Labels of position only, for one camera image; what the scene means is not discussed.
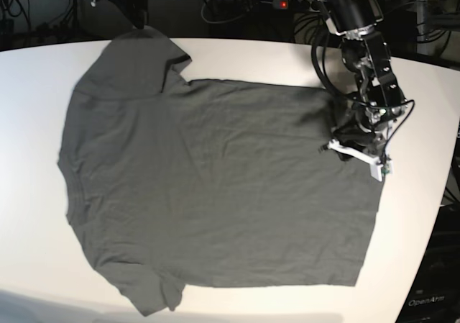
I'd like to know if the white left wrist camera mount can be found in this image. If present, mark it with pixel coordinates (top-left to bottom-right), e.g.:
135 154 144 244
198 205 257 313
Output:
319 139 393 182

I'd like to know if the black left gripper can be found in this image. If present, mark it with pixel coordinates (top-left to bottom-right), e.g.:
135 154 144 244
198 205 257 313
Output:
330 100 408 158

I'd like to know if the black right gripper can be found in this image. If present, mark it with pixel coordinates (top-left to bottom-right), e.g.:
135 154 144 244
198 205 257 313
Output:
114 0 148 28

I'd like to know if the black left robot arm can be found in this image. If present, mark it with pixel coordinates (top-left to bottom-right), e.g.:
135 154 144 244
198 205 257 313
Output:
311 0 415 163

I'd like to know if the black OpenArm base box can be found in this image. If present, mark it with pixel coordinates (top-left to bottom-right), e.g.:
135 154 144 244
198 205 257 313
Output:
396 204 459 322

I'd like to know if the grey T-shirt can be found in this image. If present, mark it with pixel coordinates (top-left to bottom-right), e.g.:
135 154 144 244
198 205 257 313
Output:
58 29 382 316

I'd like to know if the black power strip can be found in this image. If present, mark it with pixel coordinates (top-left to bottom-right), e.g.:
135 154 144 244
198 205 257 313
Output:
272 0 352 15

